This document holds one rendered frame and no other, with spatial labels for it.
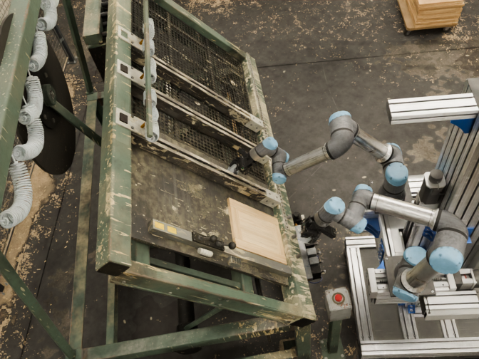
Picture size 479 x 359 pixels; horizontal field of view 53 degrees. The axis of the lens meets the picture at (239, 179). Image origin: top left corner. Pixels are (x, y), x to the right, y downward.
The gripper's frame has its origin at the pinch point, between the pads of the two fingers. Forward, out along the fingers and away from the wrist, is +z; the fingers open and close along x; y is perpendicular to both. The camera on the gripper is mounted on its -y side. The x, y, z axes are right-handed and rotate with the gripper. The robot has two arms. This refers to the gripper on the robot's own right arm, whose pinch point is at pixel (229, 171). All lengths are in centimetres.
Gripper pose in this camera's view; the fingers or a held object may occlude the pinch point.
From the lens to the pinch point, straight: 278.9
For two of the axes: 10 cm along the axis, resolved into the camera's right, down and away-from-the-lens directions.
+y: 1.3, 8.0, -5.9
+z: -6.9, 4.9, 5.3
